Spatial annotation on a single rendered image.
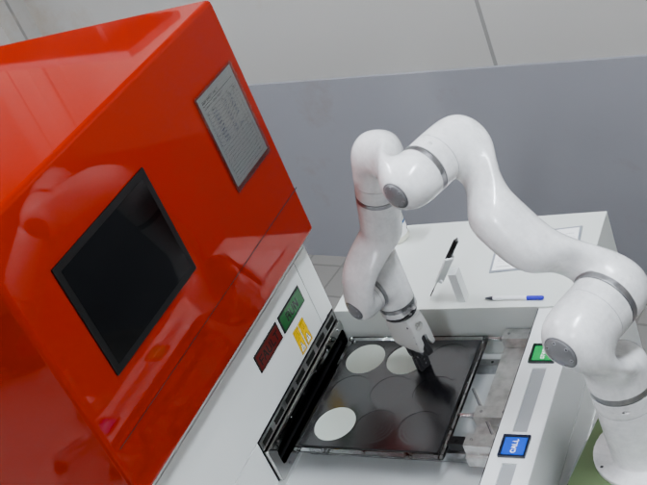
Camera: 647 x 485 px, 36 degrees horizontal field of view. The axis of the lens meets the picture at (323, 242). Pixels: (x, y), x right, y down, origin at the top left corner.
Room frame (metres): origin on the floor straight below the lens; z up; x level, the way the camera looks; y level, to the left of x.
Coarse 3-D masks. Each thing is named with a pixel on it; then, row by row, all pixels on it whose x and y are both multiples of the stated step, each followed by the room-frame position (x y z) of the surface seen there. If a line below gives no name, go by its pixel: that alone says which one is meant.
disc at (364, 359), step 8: (352, 352) 1.99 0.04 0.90; (360, 352) 1.98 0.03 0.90; (368, 352) 1.96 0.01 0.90; (376, 352) 1.95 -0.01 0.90; (384, 352) 1.94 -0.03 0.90; (352, 360) 1.96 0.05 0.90; (360, 360) 1.95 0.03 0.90; (368, 360) 1.94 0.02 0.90; (376, 360) 1.92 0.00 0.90; (352, 368) 1.93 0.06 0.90; (360, 368) 1.92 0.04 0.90; (368, 368) 1.91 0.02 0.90
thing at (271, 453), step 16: (336, 320) 2.08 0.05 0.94; (336, 336) 2.05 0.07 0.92; (320, 352) 1.99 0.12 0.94; (320, 368) 1.96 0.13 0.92; (336, 368) 2.00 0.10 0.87; (304, 384) 1.90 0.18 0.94; (320, 400) 1.91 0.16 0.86; (288, 416) 1.81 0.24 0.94; (304, 416) 1.87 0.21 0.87; (272, 448) 1.74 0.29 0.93; (288, 448) 1.79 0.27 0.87; (272, 464) 1.73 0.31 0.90; (288, 464) 1.75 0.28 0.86
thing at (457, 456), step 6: (450, 450) 1.60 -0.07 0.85; (456, 450) 1.59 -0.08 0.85; (360, 456) 1.72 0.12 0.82; (366, 456) 1.71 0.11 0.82; (372, 456) 1.71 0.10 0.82; (450, 456) 1.59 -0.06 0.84; (456, 456) 1.58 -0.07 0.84; (462, 456) 1.57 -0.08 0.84; (456, 462) 1.58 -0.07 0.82; (462, 462) 1.58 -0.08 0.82
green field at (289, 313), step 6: (294, 294) 2.00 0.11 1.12; (300, 294) 2.02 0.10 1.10; (294, 300) 1.99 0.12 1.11; (300, 300) 2.01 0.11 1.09; (288, 306) 1.97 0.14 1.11; (294, 306) 1.98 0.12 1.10; (288, 312) 1.96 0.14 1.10; (294, 312) 1.97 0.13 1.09; (282, 318) 1.94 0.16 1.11; (288, 318) 1.95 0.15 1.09; (282, 324) 1.93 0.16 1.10; (288, 324) 1.94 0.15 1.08
